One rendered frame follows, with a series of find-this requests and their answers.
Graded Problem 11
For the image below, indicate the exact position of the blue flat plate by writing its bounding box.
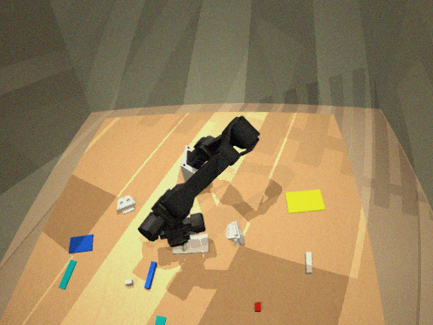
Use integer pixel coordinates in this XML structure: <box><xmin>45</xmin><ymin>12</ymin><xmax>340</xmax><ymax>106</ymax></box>
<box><xmin>68</xmin><ymin>234</ymin><xmax>93</xmax><ymax>254</ymax></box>

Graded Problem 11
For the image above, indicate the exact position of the yellow flat plate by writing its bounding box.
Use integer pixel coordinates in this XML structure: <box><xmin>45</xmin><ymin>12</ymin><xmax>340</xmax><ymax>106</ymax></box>
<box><xmin>285</xmin><ymin>189</ymin><xmax>325</xmax><ymax>214</ymax></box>

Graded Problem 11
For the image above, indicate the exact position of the teal flat bar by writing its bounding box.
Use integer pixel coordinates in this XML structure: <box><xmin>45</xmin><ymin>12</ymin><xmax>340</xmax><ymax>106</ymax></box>
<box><xmin>59</xmin><ymin>259</ymin><xmax>77</xmax><ymax>290</ymax></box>

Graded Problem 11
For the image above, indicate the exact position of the blue rectangular bar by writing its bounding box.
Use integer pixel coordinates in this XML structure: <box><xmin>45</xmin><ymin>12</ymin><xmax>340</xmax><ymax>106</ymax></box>
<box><xmin>144</xmin><ymin>261</ymin><xmax>157</xmax><ymax>289</ymax></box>

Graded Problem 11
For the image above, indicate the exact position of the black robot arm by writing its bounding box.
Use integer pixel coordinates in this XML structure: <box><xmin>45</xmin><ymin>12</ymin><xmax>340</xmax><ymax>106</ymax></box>
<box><xmin>138</xmin><ymin>115</ymin><xmax>260</xmax><ymax>247</ymax></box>

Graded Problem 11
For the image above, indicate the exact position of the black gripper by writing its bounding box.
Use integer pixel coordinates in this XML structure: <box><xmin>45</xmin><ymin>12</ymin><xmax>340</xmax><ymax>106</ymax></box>
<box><xmin>159</xmin><ymin>212</ymin><xmax>205</xmax><ymax>239</ymax></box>

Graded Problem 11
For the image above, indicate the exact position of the teal square block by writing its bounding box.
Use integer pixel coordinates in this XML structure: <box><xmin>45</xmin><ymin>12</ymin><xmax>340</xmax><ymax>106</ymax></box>
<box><xmin>155</xmin><ymin>315</ymin><xmax>167</xmax><ymax>325</ymax></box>

